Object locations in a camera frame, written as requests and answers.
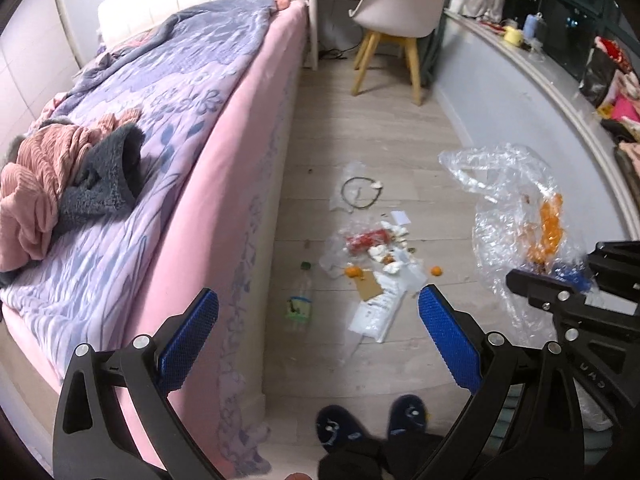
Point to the clear bag with black ring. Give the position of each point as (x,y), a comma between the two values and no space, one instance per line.
(354,189)

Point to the clear plastic bottle green cap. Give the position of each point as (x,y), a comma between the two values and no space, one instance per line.
(299,303)

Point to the brown cardboard piece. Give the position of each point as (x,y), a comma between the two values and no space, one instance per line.
(367,285)

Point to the orange fruit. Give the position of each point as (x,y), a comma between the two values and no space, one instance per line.
(436,270)
(353,272)

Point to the pink knitted garment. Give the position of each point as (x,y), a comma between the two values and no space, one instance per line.
(33,184)

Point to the purple floral quilt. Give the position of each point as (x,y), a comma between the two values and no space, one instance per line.
(181,76)

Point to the blue bottle on sill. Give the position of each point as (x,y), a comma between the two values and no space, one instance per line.
(535,28)

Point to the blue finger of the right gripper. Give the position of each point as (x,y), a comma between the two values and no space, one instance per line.
(601,346)
(615,267)

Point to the yellow cup on sill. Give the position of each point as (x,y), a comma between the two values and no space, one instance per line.
(513,36)

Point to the orange fruit left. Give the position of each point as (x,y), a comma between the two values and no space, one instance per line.
(353,272)

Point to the white paper scrap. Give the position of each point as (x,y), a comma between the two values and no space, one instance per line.
(400,217)

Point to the orange fruit right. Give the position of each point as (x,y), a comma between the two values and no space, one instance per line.
(436,270)

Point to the dark grey fuzzy garment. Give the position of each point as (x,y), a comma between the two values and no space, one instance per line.
(108,182)

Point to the clothes pile on sill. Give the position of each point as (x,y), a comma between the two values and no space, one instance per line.
(611,85)

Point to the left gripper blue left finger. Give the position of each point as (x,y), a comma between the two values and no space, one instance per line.
(91,437)

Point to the pink bed mattress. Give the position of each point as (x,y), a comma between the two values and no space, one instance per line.
(219,235)

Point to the white chair wooden legs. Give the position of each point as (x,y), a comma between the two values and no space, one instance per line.
(402,22)

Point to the red snack wrapper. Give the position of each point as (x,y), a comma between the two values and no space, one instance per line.
(360,243)

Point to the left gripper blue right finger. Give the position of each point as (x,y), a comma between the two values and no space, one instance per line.
(522,420)

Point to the clear plastic trash bag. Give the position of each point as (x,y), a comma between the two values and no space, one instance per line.
(520,224)

